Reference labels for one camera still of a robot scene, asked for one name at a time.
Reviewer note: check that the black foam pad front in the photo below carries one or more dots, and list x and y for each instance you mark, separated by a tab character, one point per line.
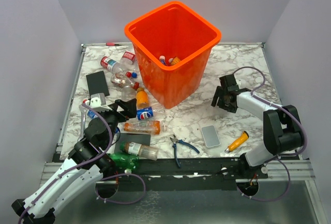
144	139

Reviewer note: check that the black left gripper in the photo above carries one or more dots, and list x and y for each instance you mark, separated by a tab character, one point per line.
129	108

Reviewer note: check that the orange bottle near tin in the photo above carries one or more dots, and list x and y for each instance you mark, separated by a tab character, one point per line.
174	61

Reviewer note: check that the orange label slim bottle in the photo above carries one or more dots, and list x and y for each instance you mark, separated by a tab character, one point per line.
149	127

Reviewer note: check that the red label water bottle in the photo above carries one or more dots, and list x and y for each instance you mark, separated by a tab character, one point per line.
111	65

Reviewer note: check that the black foam block left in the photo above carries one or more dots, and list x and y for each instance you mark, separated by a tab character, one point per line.
96	83

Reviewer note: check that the clear crushed bottle left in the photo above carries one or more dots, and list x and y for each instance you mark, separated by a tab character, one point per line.
128	93

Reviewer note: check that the small orange juice bottle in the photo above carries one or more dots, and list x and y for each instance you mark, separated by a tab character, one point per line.
142	98

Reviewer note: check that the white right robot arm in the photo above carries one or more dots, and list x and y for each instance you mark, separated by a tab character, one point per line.
282	129

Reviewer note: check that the green plastic bottle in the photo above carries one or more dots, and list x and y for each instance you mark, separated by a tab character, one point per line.
124	160

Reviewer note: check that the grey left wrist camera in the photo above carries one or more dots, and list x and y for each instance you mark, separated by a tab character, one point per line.
96	100

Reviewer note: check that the silver wrench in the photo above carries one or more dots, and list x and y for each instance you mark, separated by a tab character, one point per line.
82	120

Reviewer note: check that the red screwdriver at back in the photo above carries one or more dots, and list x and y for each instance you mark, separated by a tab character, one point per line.
111	44

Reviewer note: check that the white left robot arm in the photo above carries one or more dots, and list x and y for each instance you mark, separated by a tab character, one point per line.
87	163

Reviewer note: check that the orange plastic bin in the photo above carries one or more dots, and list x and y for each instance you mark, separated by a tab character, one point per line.
171	30

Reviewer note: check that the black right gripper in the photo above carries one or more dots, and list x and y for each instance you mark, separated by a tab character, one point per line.
220	93

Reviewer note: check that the orange utility knife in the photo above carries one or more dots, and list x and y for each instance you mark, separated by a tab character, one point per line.
238	142

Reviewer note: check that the brown tea bottle white label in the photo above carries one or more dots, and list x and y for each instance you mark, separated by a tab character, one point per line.
140	150

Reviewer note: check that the pepsi bottle blue label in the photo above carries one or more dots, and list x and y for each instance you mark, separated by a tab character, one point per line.
150	112

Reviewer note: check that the red cap clear bottle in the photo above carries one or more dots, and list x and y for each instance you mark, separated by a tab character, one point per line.
121	80

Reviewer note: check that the grey metal tin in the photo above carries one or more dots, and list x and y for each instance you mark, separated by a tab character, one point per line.
210	136

